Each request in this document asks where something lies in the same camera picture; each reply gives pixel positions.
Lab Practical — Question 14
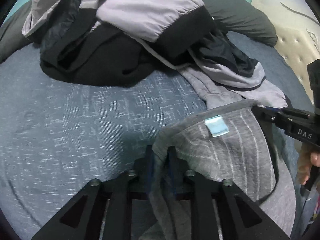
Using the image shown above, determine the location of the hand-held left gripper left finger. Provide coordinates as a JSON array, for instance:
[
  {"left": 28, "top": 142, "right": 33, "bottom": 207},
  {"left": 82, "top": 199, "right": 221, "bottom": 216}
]
[{"left": 31, "top": 145, "right": 155, "bottom": 240}]

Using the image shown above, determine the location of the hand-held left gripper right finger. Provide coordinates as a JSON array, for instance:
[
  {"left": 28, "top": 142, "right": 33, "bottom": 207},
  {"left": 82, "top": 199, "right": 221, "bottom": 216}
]
[{"left": 167, "top": 146, "right": 292, "bottom": 240}]

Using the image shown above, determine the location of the grey knit sweater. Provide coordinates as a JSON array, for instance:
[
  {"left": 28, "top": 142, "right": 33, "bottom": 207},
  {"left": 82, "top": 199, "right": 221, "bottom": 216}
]
[{"left": 147, "top": 66, "right": 299, "bottom": 240}]

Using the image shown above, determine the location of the person's right hand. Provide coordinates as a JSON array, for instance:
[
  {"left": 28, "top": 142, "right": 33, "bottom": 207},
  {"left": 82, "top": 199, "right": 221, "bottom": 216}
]
[{"left": 296, "top": 144, "right": 320, "bottom": 185}]

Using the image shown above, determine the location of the cream tufted headboard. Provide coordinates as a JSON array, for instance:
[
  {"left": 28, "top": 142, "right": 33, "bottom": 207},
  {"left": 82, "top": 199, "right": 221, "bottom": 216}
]
[{"left": 251, "top": 0, "right": 320, "bottom": 105}]

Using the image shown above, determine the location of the dark grey rolled duvet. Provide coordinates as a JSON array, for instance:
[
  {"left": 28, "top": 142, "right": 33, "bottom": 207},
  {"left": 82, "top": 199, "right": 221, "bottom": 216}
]
[{"left": 0, "top": 0, "right": 279, "bottom": 63}]

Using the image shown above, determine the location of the light grey and black jacket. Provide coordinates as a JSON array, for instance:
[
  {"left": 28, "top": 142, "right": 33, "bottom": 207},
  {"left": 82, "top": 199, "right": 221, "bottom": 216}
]
[{"left": 21, "top": 0, "right": 265, "bottom": 92}]

